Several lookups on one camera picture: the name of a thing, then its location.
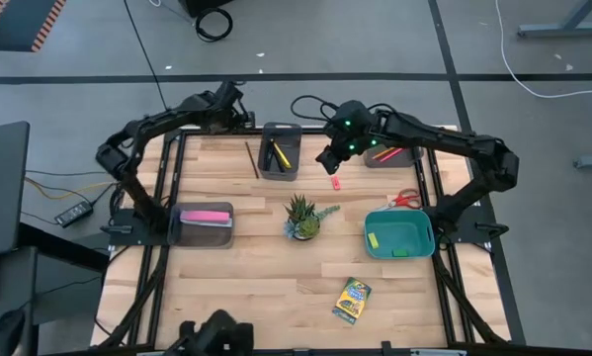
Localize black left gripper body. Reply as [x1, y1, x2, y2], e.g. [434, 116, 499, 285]
[204, 81, 250, 134]

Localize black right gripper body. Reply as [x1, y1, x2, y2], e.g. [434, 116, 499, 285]
[323, 100, 379, 158]

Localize small grey plastic bin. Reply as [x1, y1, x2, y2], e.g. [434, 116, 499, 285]
[363, 142, 423, 169]
[257, 122, 302, 182]

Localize dark brown pencil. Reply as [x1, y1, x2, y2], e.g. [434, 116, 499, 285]
[244, 141, 261, 180]

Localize yellow highlighter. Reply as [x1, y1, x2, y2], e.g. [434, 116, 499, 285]
[271, 139, 294, 170]

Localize pink marker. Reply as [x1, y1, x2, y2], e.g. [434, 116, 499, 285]
[378, 147, 405, 163]

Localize red handled scissors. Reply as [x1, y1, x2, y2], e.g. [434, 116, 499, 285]
[378, 188, 423, 212]

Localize teal plastic bin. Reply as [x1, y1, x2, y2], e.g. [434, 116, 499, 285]
[363, 208, 436, 261]

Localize succulent plant in black pot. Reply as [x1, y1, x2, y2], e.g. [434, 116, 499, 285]
[283, 193, 342, 242]

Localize black equipment box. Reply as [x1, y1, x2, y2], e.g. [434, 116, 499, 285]
[179, 0, 235, 19]

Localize wide grey plastic bin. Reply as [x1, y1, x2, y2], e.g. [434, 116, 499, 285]
[167, 201, 236, 249]

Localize yellow green crayon box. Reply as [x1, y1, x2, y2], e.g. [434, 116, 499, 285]
[331, 277, 373, 325]

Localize black power adapter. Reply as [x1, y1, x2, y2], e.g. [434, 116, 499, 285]
[53, 200, 94, 229]

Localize black handheld device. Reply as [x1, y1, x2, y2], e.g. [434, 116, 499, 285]
[162, 309, 255, 356]

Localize black mat with orange stripes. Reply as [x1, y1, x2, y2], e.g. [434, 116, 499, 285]
[0, 0, 67, 53]

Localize long grey metal table foot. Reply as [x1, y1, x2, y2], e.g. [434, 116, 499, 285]
[517, 0, 592, 39]

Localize dark grey desk panel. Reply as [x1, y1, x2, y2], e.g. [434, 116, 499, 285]
[0, 121, 31, 261]

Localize grey office desk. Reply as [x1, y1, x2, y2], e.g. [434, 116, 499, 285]
[0, 245, 39, 356]

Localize black computer mouse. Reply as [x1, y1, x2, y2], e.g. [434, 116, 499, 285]
[0, 309, 28, 356]

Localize black metal table frame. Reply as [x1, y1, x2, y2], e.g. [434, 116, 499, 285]
[90, 116, 529, 356]

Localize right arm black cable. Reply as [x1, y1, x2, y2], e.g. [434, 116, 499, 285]
[290, 94, 341, 124]

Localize coiled black floor cable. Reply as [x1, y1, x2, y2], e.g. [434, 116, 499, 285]
[195, 6, 234, 44]

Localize straight black floor cable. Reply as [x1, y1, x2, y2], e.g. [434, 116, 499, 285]
[123, 0, 174, 115]

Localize white floor cable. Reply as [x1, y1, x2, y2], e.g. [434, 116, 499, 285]
[495, 0, 592, 99]

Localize yellow floor cable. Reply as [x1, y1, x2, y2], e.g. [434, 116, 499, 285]
[25, 176, 124, 201]

